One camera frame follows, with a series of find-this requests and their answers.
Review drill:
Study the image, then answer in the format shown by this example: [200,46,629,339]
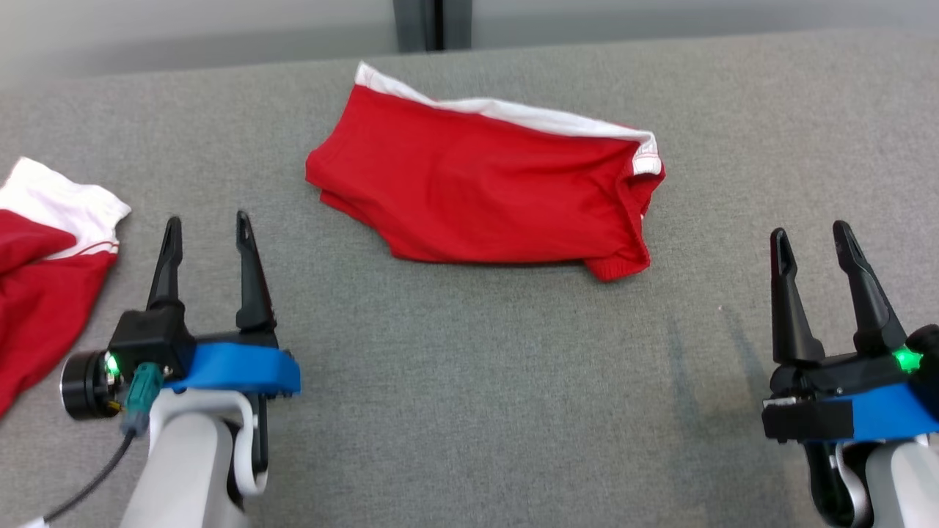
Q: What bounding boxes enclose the red shirt with white sleeves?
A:
[0,156,133,419]

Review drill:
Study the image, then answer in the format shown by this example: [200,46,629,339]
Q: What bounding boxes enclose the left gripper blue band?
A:
[147,210,302,397]

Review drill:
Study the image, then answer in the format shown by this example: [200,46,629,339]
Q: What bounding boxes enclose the grey partition post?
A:
[392,0,474,54]

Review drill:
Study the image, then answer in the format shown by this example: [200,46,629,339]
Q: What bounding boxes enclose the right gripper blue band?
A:
[761,220,939,444]

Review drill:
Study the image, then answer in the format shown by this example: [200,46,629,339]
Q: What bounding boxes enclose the red shorts with white stripe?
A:
[305,61,667,283]

